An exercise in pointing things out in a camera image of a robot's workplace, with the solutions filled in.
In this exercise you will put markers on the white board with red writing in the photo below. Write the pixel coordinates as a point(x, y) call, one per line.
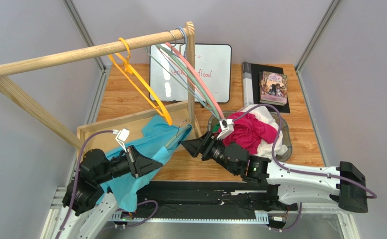
point(212, 61)

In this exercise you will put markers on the wooden clothes rack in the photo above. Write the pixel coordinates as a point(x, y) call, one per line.
point(15, 93)

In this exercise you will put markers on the light blue t shirt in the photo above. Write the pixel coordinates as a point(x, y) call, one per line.
point(156, 135)

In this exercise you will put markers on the sage green hanger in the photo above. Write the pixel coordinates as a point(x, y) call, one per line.
point(183, 131)

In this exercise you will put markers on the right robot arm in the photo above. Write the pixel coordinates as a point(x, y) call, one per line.
point(287, 184)

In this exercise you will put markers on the black binder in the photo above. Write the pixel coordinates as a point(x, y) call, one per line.
point(251, 84)

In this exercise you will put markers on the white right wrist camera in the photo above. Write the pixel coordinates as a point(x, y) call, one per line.
point(226, 127)

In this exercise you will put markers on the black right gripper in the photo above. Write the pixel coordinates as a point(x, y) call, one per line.
point(206, 147)

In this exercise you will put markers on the light blue wire hanger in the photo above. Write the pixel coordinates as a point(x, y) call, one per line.
point(183, 46)

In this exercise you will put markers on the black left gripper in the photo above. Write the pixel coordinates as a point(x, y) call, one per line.
point(139, 164)

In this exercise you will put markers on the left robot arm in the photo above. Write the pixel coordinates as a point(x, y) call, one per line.
point(96, 169)

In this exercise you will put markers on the illustrated paperback book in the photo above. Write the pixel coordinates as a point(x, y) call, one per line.
point(273, 88)

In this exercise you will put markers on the clear blue plastic tub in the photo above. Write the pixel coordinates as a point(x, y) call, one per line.
point(283, 147)

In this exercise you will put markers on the pink hanger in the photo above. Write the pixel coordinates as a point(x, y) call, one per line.
point(210, 102)

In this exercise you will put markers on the pale green hanger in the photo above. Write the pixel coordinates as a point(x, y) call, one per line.
point(176, 73)

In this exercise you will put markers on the magenta t shirt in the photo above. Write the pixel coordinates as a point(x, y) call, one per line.
point(239, 134)

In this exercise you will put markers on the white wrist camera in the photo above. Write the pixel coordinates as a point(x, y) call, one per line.
point(120, 137)
point(226, 127)

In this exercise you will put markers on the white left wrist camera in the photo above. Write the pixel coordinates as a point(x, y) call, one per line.
point(120, 137)

